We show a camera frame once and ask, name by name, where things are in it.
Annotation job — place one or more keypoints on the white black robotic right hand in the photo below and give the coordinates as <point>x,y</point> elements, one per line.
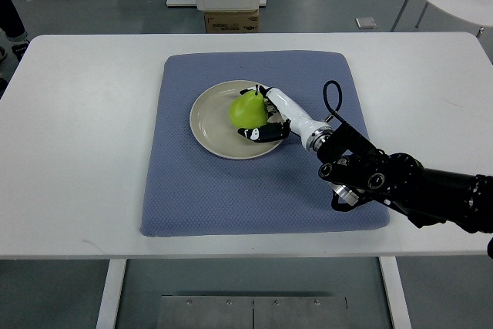
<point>313,134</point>

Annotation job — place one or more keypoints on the green pear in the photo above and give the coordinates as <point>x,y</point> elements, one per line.
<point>248,111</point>

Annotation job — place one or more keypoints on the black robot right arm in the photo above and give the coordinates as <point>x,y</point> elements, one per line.
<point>360,173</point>

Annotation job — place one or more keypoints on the beige round plate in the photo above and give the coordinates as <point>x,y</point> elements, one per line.
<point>211,126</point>

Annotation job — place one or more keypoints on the small grey floor plate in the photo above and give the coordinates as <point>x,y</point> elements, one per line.
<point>365,23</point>

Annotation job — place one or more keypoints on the cardboard box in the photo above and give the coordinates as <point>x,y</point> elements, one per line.
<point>232,22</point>

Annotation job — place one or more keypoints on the blue textured mat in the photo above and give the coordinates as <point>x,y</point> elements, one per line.
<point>192,192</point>

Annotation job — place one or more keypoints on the white table right leg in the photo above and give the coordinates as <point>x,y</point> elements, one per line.
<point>394,291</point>

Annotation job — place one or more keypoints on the white table leg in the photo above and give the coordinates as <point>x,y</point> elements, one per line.
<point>394,291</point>
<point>109,305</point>

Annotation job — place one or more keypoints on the white table left leg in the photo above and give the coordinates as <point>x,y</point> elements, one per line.
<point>109,305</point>

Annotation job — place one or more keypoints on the person leg dark trousers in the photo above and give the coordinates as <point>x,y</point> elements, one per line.
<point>14,29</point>

